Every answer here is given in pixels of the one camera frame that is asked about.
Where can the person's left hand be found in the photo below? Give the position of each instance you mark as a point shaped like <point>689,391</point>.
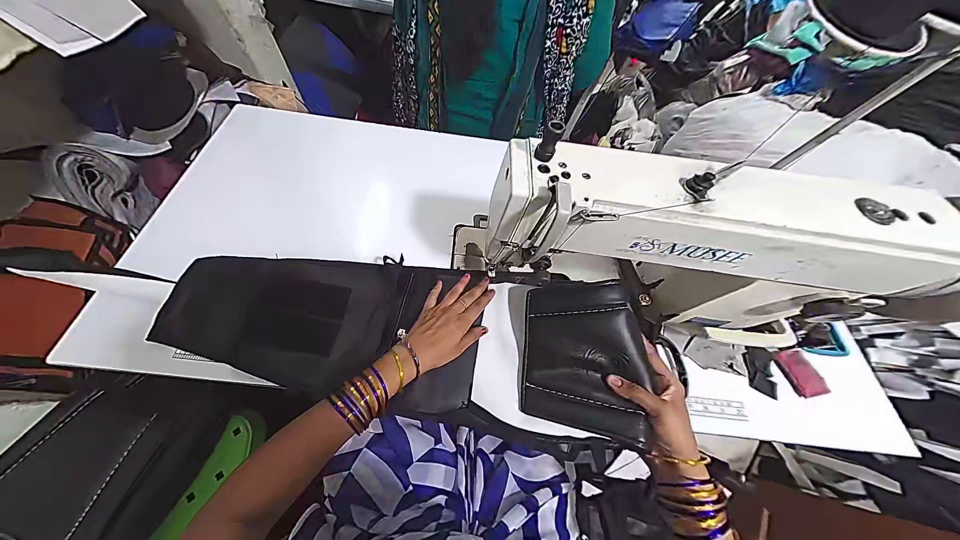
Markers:
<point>441,332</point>

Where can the person's right hand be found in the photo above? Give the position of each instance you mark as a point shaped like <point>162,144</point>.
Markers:
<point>670,405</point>

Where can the person's left thumb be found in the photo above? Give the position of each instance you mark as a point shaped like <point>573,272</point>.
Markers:
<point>472,339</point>

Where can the person's left index finger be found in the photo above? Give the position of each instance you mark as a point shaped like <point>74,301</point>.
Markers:
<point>479,304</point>

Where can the person's right fingers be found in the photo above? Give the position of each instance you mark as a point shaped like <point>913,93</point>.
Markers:
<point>663,368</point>

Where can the person's left ring finger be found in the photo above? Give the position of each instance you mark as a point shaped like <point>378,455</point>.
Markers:
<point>455,289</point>

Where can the person's left little finger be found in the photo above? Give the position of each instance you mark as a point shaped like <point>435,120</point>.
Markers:
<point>433,295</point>

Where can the person's right thumb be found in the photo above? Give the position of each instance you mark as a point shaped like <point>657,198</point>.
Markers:
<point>632,393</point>

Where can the person's left middle finger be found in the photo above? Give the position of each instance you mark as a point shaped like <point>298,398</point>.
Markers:
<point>473,292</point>

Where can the black leather panel white stitching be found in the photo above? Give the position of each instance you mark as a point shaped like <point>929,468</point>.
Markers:
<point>577,352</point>

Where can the black fabric panel with zipper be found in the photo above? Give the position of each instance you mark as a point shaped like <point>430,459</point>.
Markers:
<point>285,315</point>

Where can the person's right forearm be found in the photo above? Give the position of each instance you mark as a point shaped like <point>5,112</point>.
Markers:
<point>691,487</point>

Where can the person's left forearm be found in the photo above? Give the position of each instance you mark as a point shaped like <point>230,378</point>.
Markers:
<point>296,457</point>

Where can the white triangular scrap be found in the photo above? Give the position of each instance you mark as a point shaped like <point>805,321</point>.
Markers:
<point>628,466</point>

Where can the small black fabric scrap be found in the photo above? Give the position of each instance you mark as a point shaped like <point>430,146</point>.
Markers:
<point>761,370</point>

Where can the red fabric scrap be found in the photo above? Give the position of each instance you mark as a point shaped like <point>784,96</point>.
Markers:
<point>802,373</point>

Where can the person's body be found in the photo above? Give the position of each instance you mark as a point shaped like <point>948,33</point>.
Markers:
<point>457,484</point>

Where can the white sewing table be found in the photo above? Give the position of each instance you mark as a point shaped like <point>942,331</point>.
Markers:
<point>330,187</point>

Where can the white sewing machine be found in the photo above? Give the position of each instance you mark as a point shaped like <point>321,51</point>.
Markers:
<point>712,225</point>

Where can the pile of grey black strips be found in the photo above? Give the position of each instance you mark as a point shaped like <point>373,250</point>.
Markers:
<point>900,360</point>

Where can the blue and black bag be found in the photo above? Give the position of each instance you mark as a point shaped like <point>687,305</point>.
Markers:
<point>319,67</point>

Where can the large white sack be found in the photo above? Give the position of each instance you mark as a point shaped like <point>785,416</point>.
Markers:
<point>810,139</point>

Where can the green plastic piece with holes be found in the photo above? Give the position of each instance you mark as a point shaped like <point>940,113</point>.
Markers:
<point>206,480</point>

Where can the pile of mixed scraps, bags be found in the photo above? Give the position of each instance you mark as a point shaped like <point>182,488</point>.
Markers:
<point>675,56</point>

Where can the metal thread stand rod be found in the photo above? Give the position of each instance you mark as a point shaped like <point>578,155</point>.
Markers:
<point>862,110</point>

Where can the black fabric with white edge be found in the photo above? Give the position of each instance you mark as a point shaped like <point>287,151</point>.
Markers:
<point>82,264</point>

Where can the rolled grey fabric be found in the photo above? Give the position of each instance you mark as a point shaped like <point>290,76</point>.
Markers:
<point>97,180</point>

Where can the pile of brown leather pieces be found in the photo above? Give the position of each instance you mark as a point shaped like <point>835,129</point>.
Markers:
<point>37,307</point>

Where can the large black stitched leather piece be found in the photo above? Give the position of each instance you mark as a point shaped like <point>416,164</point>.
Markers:
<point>67,457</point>

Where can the black thread cone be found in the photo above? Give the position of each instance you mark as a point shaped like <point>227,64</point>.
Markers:
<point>870,22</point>

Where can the white sheets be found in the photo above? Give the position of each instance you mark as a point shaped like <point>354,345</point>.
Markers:
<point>82,21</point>

